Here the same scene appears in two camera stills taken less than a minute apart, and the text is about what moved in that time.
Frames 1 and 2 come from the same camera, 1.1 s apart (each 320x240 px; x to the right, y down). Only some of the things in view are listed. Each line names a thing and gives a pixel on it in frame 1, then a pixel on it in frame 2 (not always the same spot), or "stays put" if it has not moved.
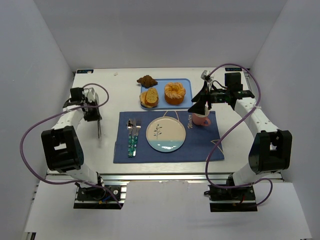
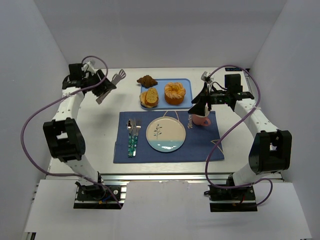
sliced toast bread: x=150 y=98 stays put
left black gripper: x=94 y=116 → x=100 y=83
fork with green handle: x=138 y=125 stays put
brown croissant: x=147 y=81 stays put
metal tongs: x=97 y=100 → x=115 y=79
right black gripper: x=207 y=98 stays put
